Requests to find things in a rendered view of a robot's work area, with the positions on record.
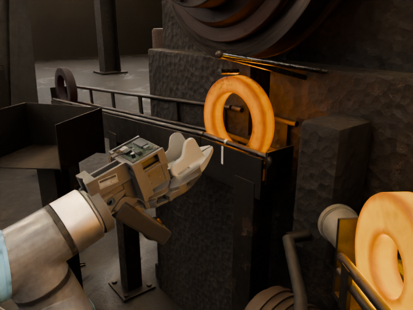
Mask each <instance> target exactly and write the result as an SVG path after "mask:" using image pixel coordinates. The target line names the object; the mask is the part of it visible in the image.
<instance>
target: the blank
mask: <svg viewBox="0 0 413 310"><path fill-rule="evenodd" d="M398 250H399V253H400V255H401V259H402V262H403V269H404V283H403V281H402V278H401V276H400V273H399V268H398V259H397V254H398ZM355 260H356V268H357V269H358V270H359V272H360V273H362V275H363V276H364V277H365V278H366V280H367V281H368V282H369V283H370V284H371V285H372V287H373V288H374V289H375V290H376V292H377V293H378V294H379V295H380V296H381V297H382V299H383V300H384V301H385V302H386V303H387V304H388V306H389V307H390V308H391V309H392V310H413V192H408V191H404V192H381V193H377V194H375V195H373V196H371V197H370V198H369V199H368V200H367V201H366V203H365V204H364V205H363V208H362V209H361V212H360V215H359V218H358V222H357V226H356V234H355Z"/></svg>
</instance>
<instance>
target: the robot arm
mask: <svg viewBox="0 0 413 310"><path fill-rule="evenodd" d="M108 152H109V155H110V156H109V164H107V165H106V166H104V167H102V168H100V169H98V170H96V171H95V172H93V173H91V174H88V173H87V172H86V171H83V172H81V173H79V174H77V175H76V178H77V180H78V182H79V184H80V186H81V188H79V190H73V191H71V192H70V193H68V194H66V195H64V196H62V197H61V198H59V199H57V200H55V201H53V202H52V203H50V204H49V205H46V206H45V207H43V208H41V209H39V210H37V211H36V212H34V213H32V214H30V215H28V216H27V217H25V218H23V219H21V220H20V221H18V222H16V223H14V224H12V225H10V226H9V227H7V228H5V229H3V230H0V303H2V302H3V301H5V300H10V299H12V300H13V301H14V302H15V304H16V305H17V306H18V308H19V310H96V309H95V307H94V305H93V303H92V302H91V300H90V299H89V298H88V297H87V295H86V294H85V292H84V290H83V288H82V287H81V285H80V283H79V282H78V280H77V278H76V277H75V275H74V273H73V272H72V270H71V268H70V267H69V265H68V263H67V262H66V261H67V260H69V259H70V258H72V257H73V256H74V255H76V254H78V253H80V252H81V251H83V250H84V249H86V248H87V247H89V246H91V245H92V244H94V243H95V242H96V241H98V240H100V239H101V238H103V237H104V233H107V232H109V231H110V230H112V229H114V228H115V222H114V219H113V217H114V218H115V219H117V220H119V221H121V222H123V223H124V224H126V225H128V226H129V227H131V228H133V229H135V230H137V231H138V232H140V233H142V234H143V236H144V237H145V238H146V239H148V240H153V241H156V242H158V243H160V244H162V245H163V244H165V243H166V241H167V240H168V238H169V237H170V236H171V231H170V230H168V229H167V228H166V227H165V225H164V223H163V221H162V220H161V219H160V218H157V217H150V216H149V215H148V214H146V213H144V212H143V210H144V209H146V210H148V209H149V208H151V209H152V208H156V207H158V206H160V205H162V204H165V203H166V202H168V201H172V200H173V199H174V198H176V197H177V196H180V195H181V194H183V193H185V192H186V191H187V190H189V189H190V188H191V187H192V186H193V185H194V184H195V182H196V181H197V180H198V179H199V178H200V176H201V175H202V172H203V171H204V169H205V167H206V166H207V164H208V162H209V160H210V158H211V156H212V154H213V147H212V146H210V145H208V146H203V147H199V146H198V144H197V142H196V141H195V139H193V138H188V139H187V140H185V138H184V137H183V135H182V134H181V133H179V132H176V133H174V134H172V135H171V136H170V141H169V146H168V150H167V151H166V152H165V151H164V149H163V147H159V146H157V145H155V144H153V143H151V142H149V141H147V140H145V139H143V138H140V136H137V137H135V138H132V139H131V140H129V141H127V142H125V143H124V144H122V145H120V146H118V147H116V148H114V149H112V150H110V151H108ZM110 158H111V161H110ZM170 177H173V178H172V179H171V178H170Z"/></svg>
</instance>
